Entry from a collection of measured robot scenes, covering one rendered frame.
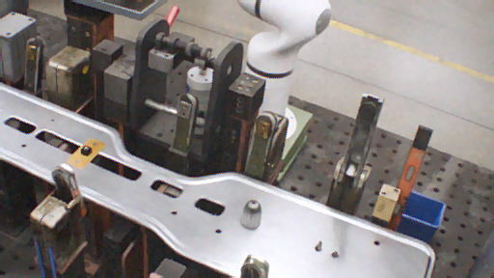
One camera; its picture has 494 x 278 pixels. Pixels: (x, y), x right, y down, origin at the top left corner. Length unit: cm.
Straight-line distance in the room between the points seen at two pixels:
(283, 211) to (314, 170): 57
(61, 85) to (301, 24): 53
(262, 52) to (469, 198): 71
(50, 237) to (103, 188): 16
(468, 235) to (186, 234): 84
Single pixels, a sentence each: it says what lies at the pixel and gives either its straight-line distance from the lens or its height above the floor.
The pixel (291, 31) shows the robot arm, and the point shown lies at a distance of 138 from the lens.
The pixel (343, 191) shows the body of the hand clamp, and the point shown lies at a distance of 114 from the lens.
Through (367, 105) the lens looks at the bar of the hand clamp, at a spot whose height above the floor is 122.
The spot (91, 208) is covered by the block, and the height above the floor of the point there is 87.
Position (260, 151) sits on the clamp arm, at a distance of 116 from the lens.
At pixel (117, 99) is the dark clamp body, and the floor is 102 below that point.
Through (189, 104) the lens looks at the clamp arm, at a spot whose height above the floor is 109.
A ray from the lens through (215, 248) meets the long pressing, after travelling 103.
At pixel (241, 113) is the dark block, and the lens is 119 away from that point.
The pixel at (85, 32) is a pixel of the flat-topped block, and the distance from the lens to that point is 147.
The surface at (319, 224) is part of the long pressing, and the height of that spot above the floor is 100.
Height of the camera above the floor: 177
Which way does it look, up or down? 38 degrees down
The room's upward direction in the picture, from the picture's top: 8 degrees clockwise
